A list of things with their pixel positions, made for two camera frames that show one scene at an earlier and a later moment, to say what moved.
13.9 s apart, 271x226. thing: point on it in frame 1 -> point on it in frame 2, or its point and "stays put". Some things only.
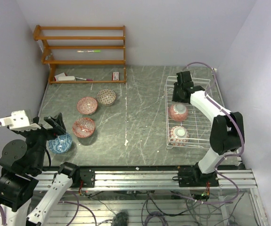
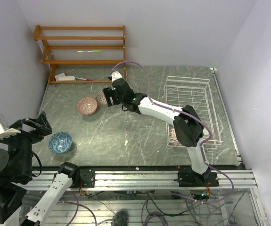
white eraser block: [66, 78] stays put
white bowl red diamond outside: [178, 135] stays put
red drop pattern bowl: [86, 106] stays put
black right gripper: [175, 98] -> [109, 92]
